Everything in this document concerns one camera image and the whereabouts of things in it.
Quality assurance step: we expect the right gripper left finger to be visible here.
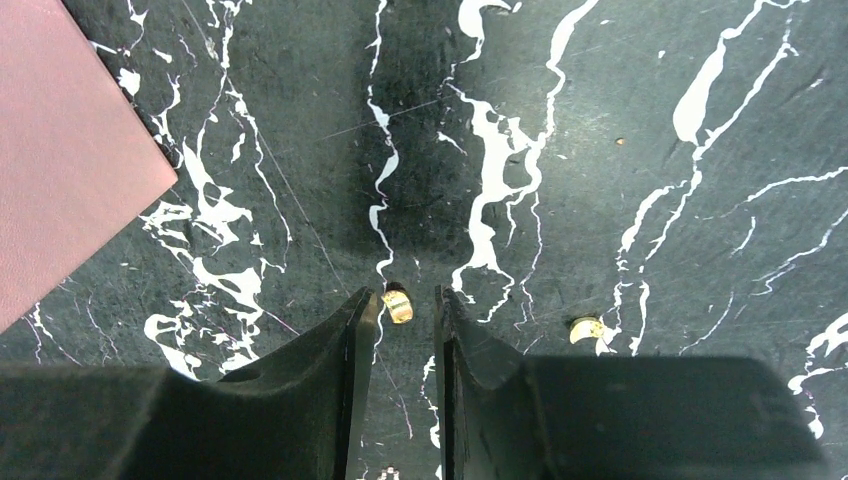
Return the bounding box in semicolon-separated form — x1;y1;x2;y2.
1;288;378;479

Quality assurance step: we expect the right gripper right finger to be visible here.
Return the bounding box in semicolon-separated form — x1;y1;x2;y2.
434;286;829;479

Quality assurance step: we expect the small gold earring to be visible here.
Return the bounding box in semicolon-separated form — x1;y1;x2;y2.
569;316;607;344

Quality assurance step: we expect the small gold stud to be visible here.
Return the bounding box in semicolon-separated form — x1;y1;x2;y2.
382;282;414;325

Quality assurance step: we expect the pink jewelry box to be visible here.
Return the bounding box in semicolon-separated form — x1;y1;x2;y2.
1;1;177;328

